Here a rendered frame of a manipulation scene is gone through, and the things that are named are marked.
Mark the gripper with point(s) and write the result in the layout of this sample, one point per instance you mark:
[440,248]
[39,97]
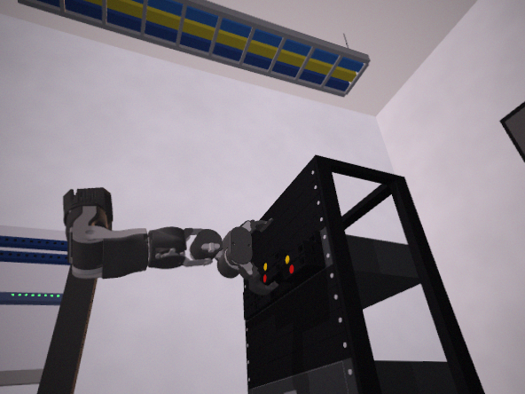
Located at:
[236,253]

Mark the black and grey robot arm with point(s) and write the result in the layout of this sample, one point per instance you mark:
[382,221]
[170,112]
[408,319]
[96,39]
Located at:
[96,252]

